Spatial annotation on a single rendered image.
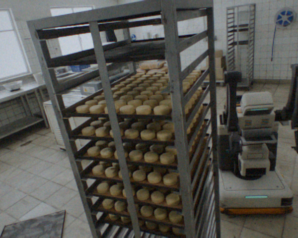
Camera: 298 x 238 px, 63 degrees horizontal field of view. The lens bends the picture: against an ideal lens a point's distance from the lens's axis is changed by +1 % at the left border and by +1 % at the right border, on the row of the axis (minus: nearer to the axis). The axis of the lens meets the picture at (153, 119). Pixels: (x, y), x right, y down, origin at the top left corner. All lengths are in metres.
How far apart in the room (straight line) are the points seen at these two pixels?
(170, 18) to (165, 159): 0.45
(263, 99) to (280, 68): 4.50
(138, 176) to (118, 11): 0.56
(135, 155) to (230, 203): 1.61
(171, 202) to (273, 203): 1.61
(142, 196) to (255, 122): 1.31
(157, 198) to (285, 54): 5.70
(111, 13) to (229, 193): 1.93
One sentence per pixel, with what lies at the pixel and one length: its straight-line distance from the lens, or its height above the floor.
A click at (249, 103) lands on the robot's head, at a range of 1.94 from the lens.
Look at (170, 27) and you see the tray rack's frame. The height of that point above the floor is 1.75.
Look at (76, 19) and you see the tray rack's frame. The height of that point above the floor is 1.80.
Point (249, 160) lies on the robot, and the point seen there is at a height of 0.58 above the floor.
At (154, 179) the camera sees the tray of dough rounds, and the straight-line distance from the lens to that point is 0.90.
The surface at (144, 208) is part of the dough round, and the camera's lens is 1.06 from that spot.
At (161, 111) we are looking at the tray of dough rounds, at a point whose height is 1.51.
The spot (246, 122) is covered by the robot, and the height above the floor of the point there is 0.93.
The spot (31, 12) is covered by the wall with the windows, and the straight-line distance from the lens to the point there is 6.21.
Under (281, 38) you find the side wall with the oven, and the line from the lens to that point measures 6.34.
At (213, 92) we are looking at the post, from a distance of 1.30.
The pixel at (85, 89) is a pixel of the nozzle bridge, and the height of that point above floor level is 1.10.
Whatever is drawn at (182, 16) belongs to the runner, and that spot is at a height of 1.77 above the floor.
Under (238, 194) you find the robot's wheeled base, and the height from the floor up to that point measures 0.27.
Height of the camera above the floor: 1.77
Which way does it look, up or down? 22 degrees down
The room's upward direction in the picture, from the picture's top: 8 degrees counter-clockwise
